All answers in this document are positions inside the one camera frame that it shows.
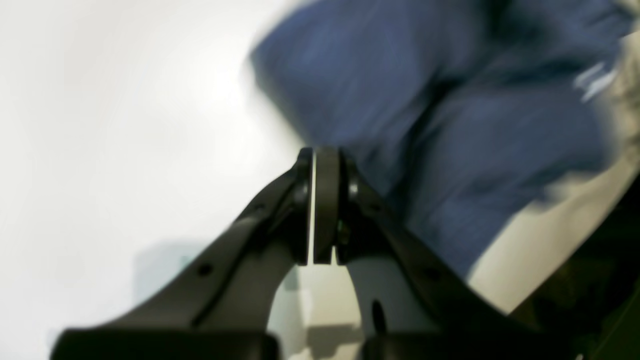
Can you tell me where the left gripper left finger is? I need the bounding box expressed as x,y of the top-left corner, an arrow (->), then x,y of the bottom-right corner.
51,147 -> 341,360

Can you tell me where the dark blue t-shirt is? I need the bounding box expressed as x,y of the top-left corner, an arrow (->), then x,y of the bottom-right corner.
250,0 -> 634,278

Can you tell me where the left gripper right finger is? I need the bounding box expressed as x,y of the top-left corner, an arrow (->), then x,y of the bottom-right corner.
336,152 -> 576,360

